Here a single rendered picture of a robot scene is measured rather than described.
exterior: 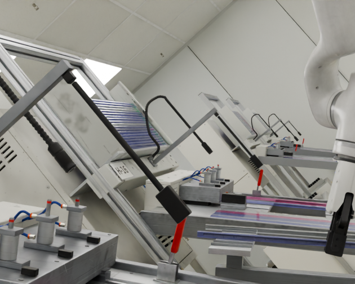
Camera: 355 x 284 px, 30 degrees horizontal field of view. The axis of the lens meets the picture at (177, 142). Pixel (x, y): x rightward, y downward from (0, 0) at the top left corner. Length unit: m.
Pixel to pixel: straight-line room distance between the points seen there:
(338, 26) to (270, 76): 7.34
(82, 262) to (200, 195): 1.27
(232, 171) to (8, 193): 3.56
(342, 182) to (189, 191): 1.03
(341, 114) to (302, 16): 7.32
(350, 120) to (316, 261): 4.26
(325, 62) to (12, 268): 0.68
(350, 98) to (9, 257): 0.69
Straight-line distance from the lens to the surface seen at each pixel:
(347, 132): 1.24
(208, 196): 2.17
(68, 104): 2.06
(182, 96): 8.64
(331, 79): 1.30
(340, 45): 1.19
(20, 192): 2.02
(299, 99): 8.46
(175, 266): 1.06
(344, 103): 1.26
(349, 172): 1.22
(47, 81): 0.88
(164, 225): 1.88
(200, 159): 5.46
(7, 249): 0.83
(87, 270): 0.96
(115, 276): 1.07
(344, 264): 5.43
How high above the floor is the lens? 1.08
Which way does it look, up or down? 7 degrees up
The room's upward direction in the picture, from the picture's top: 40 degrees counter-clockwise
